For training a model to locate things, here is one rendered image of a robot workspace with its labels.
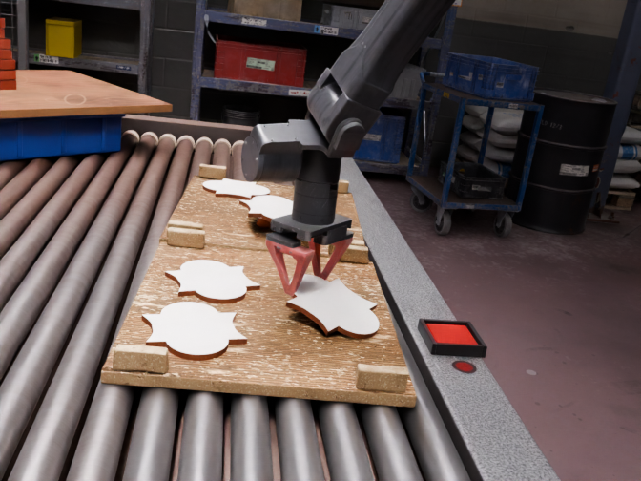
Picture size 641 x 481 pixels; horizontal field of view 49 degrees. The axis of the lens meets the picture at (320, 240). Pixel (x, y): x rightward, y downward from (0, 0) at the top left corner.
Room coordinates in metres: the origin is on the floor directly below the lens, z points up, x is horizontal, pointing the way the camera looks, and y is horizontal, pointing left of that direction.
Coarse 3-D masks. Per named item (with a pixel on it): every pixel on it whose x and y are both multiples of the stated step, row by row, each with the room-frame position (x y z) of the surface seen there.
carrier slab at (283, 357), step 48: (144, 288) 0.89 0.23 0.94; (144, 336) 0.76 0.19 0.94; (288, 336) 0.80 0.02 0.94; (336, 336) 0.82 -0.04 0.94; (384, 336) 0.84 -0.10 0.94; (144, 384) 0.67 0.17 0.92; (192, 384) 0.68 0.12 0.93; (240, 384) 0.68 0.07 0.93; (288, 384) 0.69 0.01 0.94; (336, 384) 0.70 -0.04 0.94
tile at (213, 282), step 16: (176, 272) 0.94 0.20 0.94; (192, 272) 0.95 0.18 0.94; (208, 272) 0.95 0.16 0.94; (224, 272) 0.96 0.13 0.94; (240, 272) 0.97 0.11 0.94; (192, 288) 0.89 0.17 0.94; (208, 288) 0.90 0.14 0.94; (224, 288) 0.90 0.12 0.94; (240, 288) 0.91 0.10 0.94; (256, 288) 0.93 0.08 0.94
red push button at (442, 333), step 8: (432, 328) 0.90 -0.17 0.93; (440, 328) 0.90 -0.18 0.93; (448, 328) 0.90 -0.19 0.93; (456, 328) 0.91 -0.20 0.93; (464, 328) 0.91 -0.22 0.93; (440, 336) 0.87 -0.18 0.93; (448, 336) 0.88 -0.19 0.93; (456, 336) 0.88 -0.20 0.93; (464, 336) 0.88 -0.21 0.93; (472, 336) 0.89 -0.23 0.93; (472, 344) 0.86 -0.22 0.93
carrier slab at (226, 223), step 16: (192, 192) 1.37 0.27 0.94; (208, 192) 1.38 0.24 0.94; (272, 192) 1.44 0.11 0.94; (288, 192) 1.46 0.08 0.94; (176, 208) 1.25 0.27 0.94; (192, 208) 1.26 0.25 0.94; (208, 208) 1.28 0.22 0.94; (224, 208) 1.29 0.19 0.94; (240, 208) 1.30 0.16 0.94; (336, 208) 1.38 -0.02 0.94; (352, 208) 1.40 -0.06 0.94; (208, 224) 1.18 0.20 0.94; (224, 224) 1.20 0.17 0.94; (240, 224) 1.21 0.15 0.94; (256, 224) 1.22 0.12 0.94; (352, 224) 1.29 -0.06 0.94; (160, 240) 1.09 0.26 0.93; (208, 240) 1.10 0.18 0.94; (224, 240) 1.11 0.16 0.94; (240, 240) 1.12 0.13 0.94; (256, 240) 1.13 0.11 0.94; (320, 256) 1.11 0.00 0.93
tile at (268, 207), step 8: (240, 200) 1.22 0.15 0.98; (248, 200) 1.22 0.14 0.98; (256, 200) 1.23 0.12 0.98; (264, 200) 1.23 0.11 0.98; (272, 200) 1.24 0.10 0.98; (280, 200) 1.25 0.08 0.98; (288, 200) 1.25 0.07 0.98; (248, 208) 1.19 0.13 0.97; (256, 208) 1.18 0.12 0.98; (264, 208) 1.19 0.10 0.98; (272, 208) 1.19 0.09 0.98; (280, 208) 1.20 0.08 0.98; (288, 208) 1.21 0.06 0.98; (248, 216) 1.15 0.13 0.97; (256, 216) 1.16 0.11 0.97; (264, 216) 1.15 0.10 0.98; (272, 216) 1.15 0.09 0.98; (280, 216) 1.16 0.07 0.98
